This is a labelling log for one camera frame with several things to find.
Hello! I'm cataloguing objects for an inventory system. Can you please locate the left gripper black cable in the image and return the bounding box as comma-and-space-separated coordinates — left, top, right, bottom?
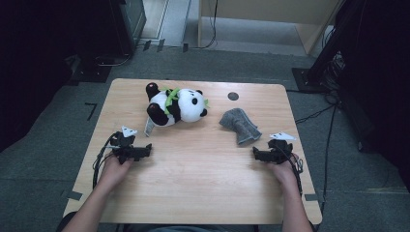
92, 131, 122, 189

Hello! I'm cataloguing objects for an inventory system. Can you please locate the black metal stand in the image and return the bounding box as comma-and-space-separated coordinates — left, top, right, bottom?
291, 0, 356, 95

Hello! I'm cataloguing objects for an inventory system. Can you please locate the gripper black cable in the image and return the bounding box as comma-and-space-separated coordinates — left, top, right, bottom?
92, 131, 122, 189
279, 141, 304, 196

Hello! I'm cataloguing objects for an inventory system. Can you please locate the dark monitor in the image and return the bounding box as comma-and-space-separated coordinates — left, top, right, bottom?
109, 0, 147, 56

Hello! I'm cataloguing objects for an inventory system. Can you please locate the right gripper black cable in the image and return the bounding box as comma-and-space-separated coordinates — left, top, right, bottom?
279, 141, 304, 196

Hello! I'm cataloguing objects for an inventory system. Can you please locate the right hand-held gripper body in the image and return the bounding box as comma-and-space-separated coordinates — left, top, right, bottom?
268, 130, 297, 164

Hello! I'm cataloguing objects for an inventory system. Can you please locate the dark curtain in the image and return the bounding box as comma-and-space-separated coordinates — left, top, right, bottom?
0, 0, 124, 153
335, 0, 410, 191

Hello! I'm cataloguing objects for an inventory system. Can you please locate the black hanging cable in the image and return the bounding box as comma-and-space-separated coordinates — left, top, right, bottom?
192, 0, 219, 50

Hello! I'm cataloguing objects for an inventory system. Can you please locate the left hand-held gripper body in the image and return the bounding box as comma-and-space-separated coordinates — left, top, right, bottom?
110, 126, 138, 164

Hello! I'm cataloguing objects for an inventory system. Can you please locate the grey cloth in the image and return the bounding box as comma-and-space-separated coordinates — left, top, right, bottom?
219, 107, 263, 146

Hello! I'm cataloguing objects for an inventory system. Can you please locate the long black floor cable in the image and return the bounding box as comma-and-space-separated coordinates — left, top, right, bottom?
294, 104, 337, 223

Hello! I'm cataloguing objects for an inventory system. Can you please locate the person's left hand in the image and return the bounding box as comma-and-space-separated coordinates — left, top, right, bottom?
100, 154, 134, 189

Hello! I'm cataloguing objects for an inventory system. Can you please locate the bundle of black cables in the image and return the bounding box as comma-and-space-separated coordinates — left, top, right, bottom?
322, 51, 346, 104

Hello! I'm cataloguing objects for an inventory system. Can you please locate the person's right hand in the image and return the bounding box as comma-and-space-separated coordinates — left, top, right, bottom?
266, 154, 301, 191

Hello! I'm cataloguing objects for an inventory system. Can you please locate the beige wooden cabinet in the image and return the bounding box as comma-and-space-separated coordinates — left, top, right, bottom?
197, 0, 342, 55

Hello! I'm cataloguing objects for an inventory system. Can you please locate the black looped floor cable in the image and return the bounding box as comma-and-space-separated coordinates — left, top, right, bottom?
95, 52, 132, 68

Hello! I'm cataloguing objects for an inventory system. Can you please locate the black stand base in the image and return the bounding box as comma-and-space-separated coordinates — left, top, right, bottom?
69, 54, 112, 85

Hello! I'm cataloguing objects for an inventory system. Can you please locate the panda plush toy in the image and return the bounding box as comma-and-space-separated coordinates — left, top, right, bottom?
144, 81, 211, 138

